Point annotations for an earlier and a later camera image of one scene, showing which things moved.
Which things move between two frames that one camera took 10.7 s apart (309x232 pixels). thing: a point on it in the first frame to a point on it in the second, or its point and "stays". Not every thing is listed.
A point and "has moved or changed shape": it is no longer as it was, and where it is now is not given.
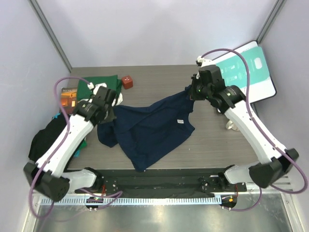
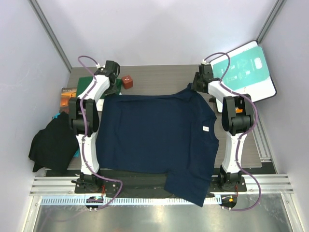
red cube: [127, 82] stays
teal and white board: [261, 87] stays
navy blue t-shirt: [145, 132] has moved or changed shape
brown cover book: [69, 98] stays
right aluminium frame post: [277, 7] stays
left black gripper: [110, 117] to [112, 91]
